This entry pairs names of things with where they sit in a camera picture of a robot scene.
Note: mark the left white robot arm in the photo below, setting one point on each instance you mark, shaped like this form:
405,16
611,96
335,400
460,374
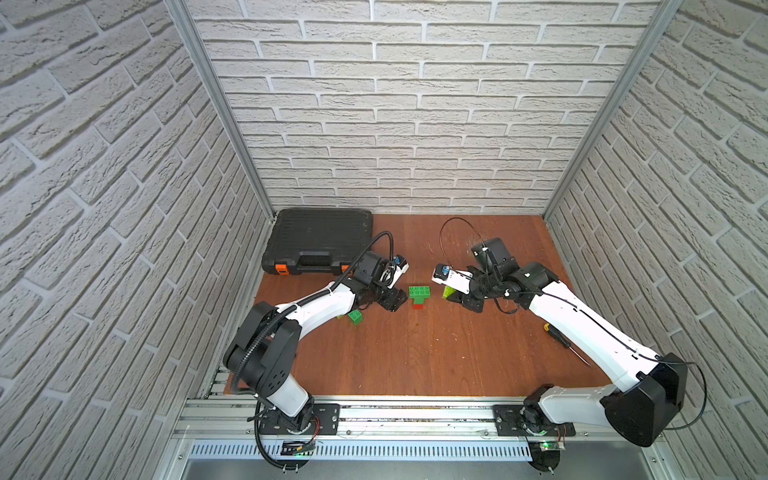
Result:
264,347

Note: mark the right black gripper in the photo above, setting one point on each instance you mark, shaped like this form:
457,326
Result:
469,304

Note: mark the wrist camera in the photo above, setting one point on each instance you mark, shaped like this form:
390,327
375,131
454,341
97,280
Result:
394,269
448,276

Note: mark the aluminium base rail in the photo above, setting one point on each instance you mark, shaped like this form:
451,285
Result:
376,428

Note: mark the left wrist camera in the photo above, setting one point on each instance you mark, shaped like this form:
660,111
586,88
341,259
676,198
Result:
394,269

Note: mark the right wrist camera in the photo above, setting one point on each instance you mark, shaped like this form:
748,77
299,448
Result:
448,276

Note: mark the black plastic tool case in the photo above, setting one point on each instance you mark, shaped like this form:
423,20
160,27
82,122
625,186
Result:
316,240

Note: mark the small green lego brick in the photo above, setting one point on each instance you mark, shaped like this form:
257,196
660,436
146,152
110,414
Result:
355,316

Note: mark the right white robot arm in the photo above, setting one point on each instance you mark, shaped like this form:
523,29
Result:
646,389

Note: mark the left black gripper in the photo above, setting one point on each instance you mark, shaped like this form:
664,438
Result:
389,294

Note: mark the lime green long lego brick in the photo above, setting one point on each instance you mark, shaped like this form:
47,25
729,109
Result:
449,292

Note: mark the black yellow screwdriver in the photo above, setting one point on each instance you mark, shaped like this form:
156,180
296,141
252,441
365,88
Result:
558,336

